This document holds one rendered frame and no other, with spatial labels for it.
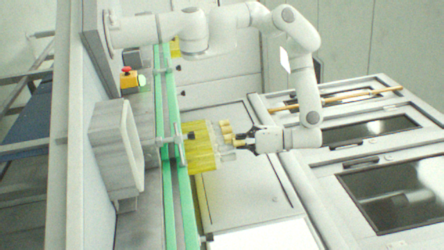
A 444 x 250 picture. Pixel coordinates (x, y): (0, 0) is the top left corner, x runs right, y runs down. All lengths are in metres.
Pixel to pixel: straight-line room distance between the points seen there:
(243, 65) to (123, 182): 6.76
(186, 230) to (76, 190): 0.32
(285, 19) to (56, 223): 0.88
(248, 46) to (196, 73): 1.16
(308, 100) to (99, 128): 0.69
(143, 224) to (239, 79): 6.85
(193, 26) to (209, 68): 6.38
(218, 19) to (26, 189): 0.90
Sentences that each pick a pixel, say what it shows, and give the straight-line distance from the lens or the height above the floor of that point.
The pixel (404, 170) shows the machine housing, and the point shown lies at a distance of 1.58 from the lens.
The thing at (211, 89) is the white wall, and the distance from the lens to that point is 7.75.
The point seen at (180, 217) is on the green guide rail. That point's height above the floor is 0.93.
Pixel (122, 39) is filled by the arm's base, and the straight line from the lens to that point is 1.20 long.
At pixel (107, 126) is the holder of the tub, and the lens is 0.96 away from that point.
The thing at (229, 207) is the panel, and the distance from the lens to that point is 1.31.
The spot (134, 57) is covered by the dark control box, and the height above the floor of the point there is 0.81.
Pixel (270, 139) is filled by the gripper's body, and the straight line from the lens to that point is 1.33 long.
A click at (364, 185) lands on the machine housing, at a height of 1.59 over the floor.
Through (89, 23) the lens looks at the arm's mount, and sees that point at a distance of 1.09.
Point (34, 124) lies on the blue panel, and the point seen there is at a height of 0.42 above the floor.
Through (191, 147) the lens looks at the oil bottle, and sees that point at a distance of 1.35.
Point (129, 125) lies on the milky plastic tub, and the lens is 1.11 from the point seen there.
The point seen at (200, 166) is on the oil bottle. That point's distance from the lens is 1.29.
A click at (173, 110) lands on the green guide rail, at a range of 1.39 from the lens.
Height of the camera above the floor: 0.99
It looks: 5 degrees up
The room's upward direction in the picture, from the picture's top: 80 degrees clockwise
